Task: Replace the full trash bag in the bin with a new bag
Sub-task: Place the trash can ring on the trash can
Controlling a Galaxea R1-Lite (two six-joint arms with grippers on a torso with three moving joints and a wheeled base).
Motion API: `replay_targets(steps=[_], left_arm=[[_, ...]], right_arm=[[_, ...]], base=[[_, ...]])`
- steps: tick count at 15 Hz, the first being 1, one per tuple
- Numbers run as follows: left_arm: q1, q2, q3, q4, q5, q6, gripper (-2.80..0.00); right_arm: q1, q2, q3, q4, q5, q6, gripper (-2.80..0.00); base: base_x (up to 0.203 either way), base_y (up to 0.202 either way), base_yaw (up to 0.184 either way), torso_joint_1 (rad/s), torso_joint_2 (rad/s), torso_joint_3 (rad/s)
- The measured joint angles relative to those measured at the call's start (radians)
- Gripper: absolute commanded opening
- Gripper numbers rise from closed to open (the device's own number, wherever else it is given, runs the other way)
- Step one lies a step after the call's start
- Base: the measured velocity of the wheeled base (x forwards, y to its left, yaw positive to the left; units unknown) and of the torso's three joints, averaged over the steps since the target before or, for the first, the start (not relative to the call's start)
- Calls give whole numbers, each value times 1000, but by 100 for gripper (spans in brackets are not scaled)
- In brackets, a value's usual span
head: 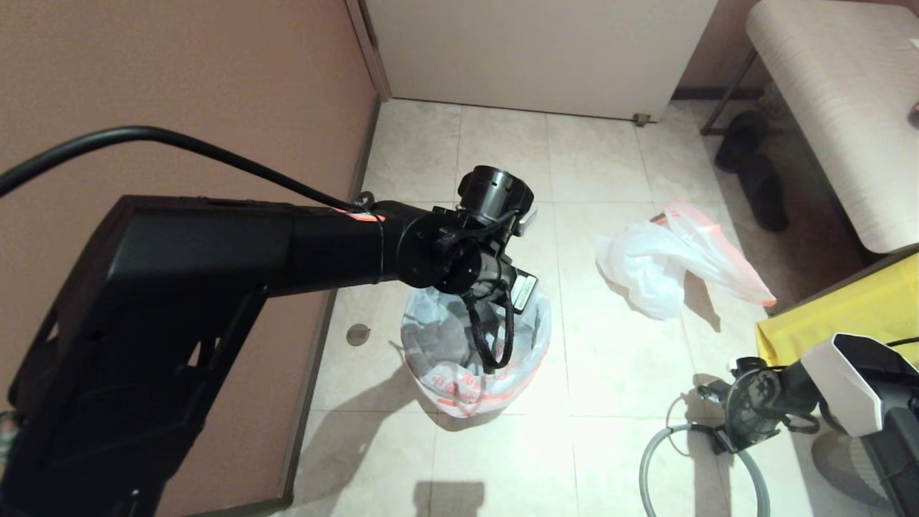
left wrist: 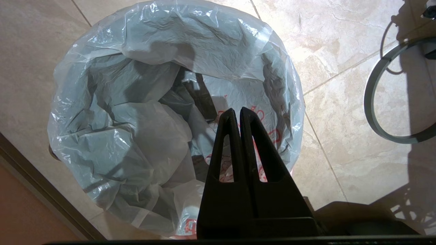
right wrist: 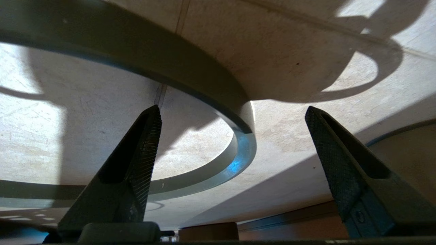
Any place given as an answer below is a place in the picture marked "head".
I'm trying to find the new white red-print plastic bag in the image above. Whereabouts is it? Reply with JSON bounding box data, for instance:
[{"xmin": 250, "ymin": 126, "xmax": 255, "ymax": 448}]
[{"xmin": 401, "ymin": 286, "xmax": 554, "ymax": 419}]

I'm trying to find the grey bin retaining ring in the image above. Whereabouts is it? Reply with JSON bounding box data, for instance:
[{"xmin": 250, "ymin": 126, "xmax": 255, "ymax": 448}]
[{"xmin": 638, "ymin": 422, "xmax": 773, "ymax": 517}]

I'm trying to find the used white red-print trash bag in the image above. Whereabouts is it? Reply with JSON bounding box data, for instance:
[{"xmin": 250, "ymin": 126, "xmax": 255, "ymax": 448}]
[{"xmin": 595, "ymin": 198, "xmax": 778, "ymax": 322}]

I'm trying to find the yellow fabric bag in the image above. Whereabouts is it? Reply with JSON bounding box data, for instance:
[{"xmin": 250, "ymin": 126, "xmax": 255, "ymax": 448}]
[{"xmin": 755, "ymin": 253, "xmax": 919, "ymax": 368}]

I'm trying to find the grey round cushion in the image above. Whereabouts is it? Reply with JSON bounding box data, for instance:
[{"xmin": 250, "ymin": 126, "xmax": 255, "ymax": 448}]
[{"xmin": 811, "ymin": 429, "xmax": 880, "ymax": 503}]

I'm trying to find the black slipper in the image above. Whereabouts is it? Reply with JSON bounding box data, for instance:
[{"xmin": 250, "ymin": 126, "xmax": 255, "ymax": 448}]
[
  {"xmin": 715, "ymin": 111, "xmax": 768, "ymax": 174},
  {"xmin": 738, "ymin": 154, "xmax": 789, "ymax": 233}
]

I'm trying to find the white door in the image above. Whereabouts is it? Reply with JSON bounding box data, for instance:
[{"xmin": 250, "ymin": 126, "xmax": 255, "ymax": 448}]
[{"xmin": 363, "ymin": 0, "xmax": 719, "ymax": 123}]

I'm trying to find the grey metal bench leg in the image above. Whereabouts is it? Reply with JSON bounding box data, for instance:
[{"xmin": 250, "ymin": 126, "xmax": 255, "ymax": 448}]
[{"xmin": 701, "ymin": 52, "xmax": 756, "ymax": 137}]

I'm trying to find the beige wood-grain bench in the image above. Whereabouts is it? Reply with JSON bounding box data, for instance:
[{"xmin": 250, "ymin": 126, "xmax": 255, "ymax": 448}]
[{"xmin": 747, "ymin": 0, "xmax": 919, "ymax": 255}]

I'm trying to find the beige door frame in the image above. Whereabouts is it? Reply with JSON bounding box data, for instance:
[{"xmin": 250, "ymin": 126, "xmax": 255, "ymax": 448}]
[{"xmin": 346, "ymin": 0, "xmax": 394, "ymax": 101}]

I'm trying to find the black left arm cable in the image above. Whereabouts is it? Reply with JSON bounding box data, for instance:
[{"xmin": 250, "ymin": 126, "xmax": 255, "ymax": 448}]
[{"xmin": 0, "ymin": 126, "xmax": 516, "ymax": 374}]

